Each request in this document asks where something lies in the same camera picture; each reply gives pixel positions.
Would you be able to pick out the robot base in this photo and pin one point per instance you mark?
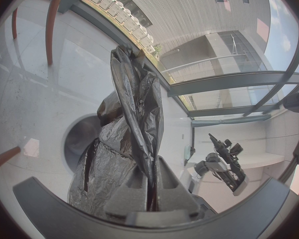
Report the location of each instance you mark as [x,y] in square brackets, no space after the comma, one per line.
[195,183]

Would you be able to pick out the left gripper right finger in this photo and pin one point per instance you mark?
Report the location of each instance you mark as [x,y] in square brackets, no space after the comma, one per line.
[177,200]

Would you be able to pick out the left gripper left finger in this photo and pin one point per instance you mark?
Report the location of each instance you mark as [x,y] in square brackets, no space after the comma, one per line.
[129,200]

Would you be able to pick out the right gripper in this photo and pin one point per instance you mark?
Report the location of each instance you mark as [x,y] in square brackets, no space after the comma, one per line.
[221,148]

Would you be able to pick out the wooden chair with white cushions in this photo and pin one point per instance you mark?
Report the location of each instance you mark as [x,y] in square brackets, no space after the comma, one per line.
[49,33]

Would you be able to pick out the window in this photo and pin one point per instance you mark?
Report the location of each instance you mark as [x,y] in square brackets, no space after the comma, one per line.
[226,82]

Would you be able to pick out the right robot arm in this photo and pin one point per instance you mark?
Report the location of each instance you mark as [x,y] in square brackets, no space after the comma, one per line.
[215,166]

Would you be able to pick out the white trash bin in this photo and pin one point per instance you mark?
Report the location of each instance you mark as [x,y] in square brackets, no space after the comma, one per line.
[79,138]

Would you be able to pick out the blue-green curtain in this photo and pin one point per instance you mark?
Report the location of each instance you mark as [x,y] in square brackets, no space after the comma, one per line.
[226,121]

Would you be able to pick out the black plastic bag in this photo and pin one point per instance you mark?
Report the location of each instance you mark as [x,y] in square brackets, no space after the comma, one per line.
[109,163]

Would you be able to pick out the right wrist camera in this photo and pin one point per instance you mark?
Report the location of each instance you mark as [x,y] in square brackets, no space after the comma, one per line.
[237,149]

